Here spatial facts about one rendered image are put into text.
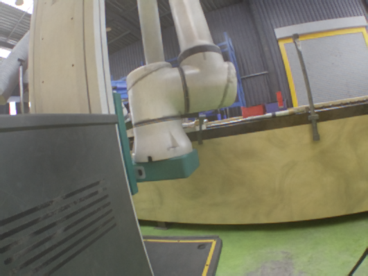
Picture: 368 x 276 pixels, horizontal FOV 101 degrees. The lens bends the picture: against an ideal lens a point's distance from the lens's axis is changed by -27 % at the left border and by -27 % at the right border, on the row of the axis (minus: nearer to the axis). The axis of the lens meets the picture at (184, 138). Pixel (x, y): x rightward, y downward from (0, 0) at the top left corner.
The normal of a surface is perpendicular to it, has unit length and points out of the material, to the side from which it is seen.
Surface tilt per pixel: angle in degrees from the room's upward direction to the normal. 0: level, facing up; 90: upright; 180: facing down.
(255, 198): 90
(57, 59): 90
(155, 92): 90
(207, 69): 80
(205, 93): 114
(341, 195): 90
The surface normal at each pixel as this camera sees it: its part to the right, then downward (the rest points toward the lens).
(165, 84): 0.12, -0.04
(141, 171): -0.29, 0.09
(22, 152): 0.94, -0.16
